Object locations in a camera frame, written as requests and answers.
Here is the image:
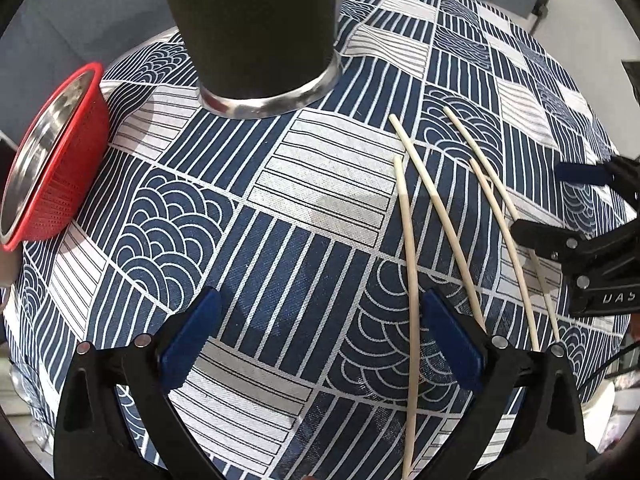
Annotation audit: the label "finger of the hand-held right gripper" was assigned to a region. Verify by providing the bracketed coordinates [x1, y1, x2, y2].
[510, 219, 640, 287]
[554, 154, 640, 201]

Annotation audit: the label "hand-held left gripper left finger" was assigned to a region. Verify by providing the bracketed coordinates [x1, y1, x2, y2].
[54, 287, 223, 480]

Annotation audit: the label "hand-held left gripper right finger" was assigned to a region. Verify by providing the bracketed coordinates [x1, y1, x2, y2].
[422, 290, 587, 480]

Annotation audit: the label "pale wooden chopstick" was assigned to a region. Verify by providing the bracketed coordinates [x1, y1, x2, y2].
[393, 155, 422, 480]
[442, 106, 563, 345]
[469, 158, 542, 353]
[388, 114, 488, 333]

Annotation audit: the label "black cylindrical utensil holder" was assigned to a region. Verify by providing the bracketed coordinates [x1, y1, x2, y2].
[154, 0, 343, 120]

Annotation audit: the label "blue white patterned tablecloth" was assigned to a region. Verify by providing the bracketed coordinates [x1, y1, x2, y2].
[0, 0, 631, 480]

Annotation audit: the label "white panel board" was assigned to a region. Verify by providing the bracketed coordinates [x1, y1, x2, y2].
[542, 0, 640, 161]

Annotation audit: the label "clear eyeglasses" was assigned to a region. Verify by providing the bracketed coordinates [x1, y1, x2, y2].
[9, 364, 51, 453]

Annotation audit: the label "red plastic colander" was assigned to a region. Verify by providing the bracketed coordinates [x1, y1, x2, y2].
[0, 62, 111, 252]

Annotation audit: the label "stainless steel bowl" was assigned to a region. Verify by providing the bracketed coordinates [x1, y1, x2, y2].
[0, 71, 98, 241]

